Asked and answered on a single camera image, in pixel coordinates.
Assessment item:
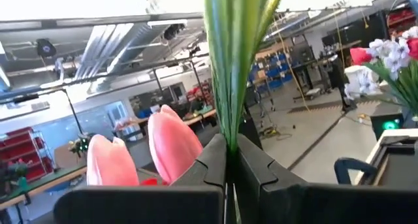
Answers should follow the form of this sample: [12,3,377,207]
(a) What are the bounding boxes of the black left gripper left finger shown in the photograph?
[53,133,229,224]

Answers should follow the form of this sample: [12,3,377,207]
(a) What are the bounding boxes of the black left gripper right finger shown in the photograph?
[233,133,418,224]

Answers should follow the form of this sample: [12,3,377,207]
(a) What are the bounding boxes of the red flower bunch green stems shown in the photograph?
[139,177,169,187]
[202,0,289,155]

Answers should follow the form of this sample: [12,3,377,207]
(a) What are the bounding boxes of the pink tulip green stem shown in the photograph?
[146,104,204,185]
[86,134,140,187]

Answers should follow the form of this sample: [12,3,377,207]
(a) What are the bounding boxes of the white flower bunch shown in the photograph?
[344,25,418,117]

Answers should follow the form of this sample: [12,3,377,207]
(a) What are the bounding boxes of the red tulip green stem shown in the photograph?
[349,46,373,67]
[406,37,418,61]

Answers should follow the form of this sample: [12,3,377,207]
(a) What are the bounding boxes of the background robot green lights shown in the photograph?
[68,134,91,156]

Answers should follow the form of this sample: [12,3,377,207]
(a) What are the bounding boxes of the person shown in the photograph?
[326,54,353,113]
[187,86,206,114]

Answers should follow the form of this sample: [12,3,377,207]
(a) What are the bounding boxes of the red bin shelf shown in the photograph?
[0,126,55,182]

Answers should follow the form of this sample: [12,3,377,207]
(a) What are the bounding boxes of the blue bin shelf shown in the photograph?
[248,52,295,91]

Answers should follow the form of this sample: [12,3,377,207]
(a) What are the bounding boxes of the silver ceiling ducts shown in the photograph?
[73,21,170,84]

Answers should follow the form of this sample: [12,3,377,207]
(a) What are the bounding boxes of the black round ceiling speaker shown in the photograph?
[35,38,57,58]

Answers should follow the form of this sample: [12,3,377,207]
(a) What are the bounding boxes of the black aluminium table frame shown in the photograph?
[354,128,418,187]

